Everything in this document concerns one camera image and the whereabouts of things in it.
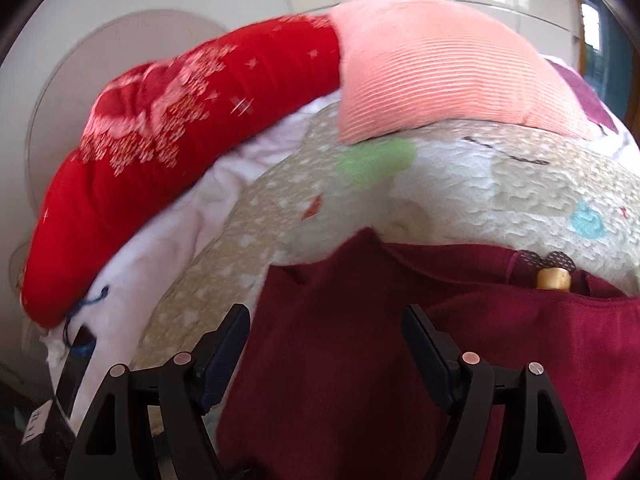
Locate dark red knit sweater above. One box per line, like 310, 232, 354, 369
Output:
217, 229, 639, 479

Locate white bed sheet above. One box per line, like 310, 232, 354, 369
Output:
43, 92, 341, 430

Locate heart patterned quilted bedspread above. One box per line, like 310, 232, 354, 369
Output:
132, 106, 639, 368

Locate red floral quilt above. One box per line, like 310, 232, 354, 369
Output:
21, 14, 340, 328

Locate purple cloth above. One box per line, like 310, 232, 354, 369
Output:
544, 56, 618, 134

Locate teal inner door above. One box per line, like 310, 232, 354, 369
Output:
580, 0, 634, 119

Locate round white headboard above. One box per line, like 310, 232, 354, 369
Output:
26, 9, 228, 212

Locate pink striped pillow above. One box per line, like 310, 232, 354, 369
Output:
329, 0, 592, 144

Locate blue lanyard cord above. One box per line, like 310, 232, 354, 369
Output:
62, 285, 112, 346

